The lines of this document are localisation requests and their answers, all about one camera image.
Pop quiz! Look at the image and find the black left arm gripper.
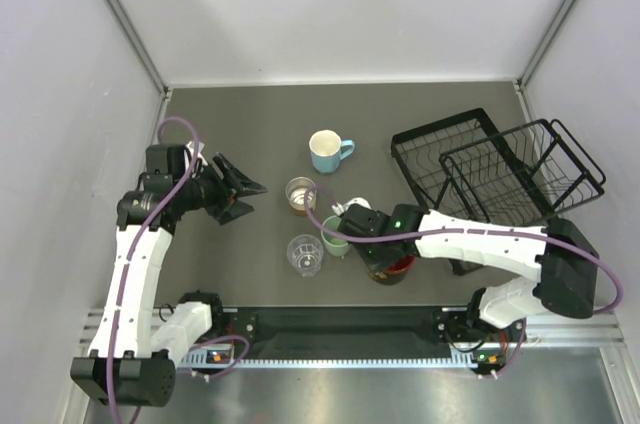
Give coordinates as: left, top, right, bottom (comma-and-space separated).
174, 152, 266, 224

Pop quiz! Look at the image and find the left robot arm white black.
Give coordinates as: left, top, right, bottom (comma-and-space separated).
70, 143, 267, 407

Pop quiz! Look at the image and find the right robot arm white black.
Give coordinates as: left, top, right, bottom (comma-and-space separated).
332, 198, 597, 341

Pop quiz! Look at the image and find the mint green cup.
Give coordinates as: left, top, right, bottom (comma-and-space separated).
321, 216, 353, 258

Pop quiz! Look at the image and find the steel tumbler with cork base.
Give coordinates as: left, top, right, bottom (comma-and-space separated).
285, 176, 316, 216

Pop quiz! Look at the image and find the clear plastic glass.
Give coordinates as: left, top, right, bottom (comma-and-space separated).
286, 234, 324, 277

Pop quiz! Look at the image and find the light blue ceramic mug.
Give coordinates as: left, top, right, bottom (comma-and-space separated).
309, 130, 355, 174

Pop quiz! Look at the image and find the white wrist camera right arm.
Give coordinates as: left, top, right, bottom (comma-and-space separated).
331, 197, 371, 216

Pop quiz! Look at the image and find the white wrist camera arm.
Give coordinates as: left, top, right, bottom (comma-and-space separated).
331, 197, 371, 216
186, 140, 209, 175

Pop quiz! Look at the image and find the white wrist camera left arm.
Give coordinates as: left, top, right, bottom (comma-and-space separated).
186, 140, 209, 175

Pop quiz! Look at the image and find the black wire dish rack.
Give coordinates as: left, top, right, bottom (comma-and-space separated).
390, 107, 607, 277

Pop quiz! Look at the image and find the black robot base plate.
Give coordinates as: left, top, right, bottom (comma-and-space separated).
169, 304, 527, 360

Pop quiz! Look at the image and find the grey slotted cable duct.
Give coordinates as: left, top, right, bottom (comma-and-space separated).
177, 346, 506, 370

